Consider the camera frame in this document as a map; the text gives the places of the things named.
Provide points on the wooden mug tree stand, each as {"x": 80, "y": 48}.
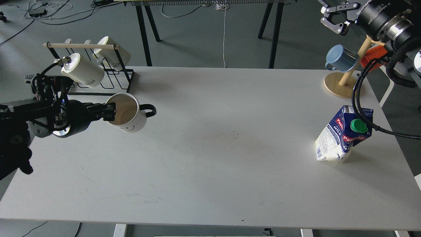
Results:
{"x": 341, "y": 84}

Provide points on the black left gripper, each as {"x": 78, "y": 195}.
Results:
{"x": 78, "y": 116}

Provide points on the white ribbed mug front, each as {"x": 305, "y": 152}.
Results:
{"x": 83, "y": 71}

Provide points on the blue enamel mug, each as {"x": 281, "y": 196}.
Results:
{"x": 341, "y": 59}

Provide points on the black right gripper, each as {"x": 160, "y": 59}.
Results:
{"x": 381, "y": 20}

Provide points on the black wire mug rack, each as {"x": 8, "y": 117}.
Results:
{"x": 113, "y": 82}

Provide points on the white smiley face mug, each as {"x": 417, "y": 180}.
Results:
{"x": 130, "y": 116}

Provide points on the blue white milk carton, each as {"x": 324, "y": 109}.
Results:
{"x": 344, "y": 131}

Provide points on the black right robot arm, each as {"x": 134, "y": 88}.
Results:
{"x": 402, "y": 67}

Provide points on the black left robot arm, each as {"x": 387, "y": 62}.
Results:
{"x": 51, "y": 111}

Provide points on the orange red mug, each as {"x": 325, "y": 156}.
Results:
{"x": 376, "y": 51}

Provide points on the black trestle table legs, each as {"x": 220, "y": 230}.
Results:
{"x": 142, "y": 6}

